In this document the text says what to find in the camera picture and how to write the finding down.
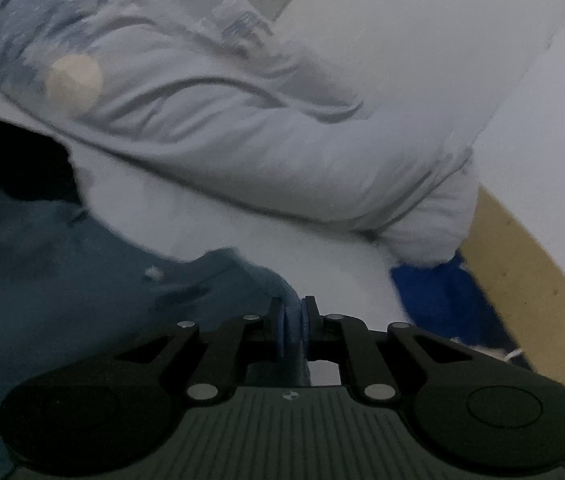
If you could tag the black garment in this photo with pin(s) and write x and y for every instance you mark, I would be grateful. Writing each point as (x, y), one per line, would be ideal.
(7, 155)

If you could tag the bright blue cloth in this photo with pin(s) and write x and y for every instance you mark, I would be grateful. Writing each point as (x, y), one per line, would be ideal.
(437, 295)

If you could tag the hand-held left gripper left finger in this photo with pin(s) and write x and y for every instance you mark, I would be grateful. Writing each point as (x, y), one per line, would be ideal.
(278, 332)

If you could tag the white bed sheet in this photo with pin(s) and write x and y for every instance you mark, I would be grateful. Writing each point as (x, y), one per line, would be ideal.
(322, 260)

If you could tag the blue denim jeans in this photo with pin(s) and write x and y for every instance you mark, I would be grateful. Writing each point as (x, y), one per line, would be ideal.
(62, 285)

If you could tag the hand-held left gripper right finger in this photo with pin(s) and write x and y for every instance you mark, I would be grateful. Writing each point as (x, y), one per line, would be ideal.
(307, 327)

